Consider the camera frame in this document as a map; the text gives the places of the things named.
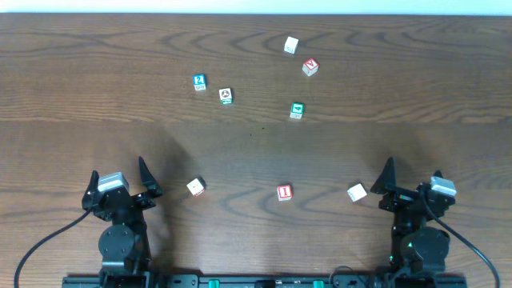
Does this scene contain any red edged picture block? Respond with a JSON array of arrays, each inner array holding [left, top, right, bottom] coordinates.
[[186, 177, 206, 197]]

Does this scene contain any plain wooden block top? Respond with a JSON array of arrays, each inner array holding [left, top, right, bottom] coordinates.
[[283, 37, 298, 54]]

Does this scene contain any plain wooden block right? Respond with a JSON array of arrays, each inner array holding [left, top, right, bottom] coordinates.
[[347, 183, 367, 202]]

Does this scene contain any red letter A block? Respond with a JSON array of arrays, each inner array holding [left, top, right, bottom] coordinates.
[[302, 58, 319, 77]]

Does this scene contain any green number 4 block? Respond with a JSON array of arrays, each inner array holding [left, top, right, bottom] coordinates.
[[290, 102, 305, 119]]

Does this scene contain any green picture block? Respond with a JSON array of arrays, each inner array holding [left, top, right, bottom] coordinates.
[[219, 88, 233, 105]]

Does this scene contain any plain wooden block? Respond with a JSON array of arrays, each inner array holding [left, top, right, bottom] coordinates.
[[347, 183, 367, 202], [283, 37, 298, 54]]

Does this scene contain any red letter I block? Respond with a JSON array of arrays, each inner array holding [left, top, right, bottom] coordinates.
[[277, 185, 293, 202]]

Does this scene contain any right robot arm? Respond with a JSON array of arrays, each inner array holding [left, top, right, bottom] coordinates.
[[370, 157, 456, 287]]

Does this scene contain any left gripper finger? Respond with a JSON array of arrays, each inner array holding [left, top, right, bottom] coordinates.
[[86, 170, 99, 197], [138, 156, 162, 198]]

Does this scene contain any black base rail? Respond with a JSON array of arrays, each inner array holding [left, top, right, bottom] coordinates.
[[62, 273, 467, 288]]

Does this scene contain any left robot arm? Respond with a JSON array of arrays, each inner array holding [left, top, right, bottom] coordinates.
[[82, 158, 162, 287]]

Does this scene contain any blue number 2 block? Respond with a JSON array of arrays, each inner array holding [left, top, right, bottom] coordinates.
[[193, 74, 206, 91]]

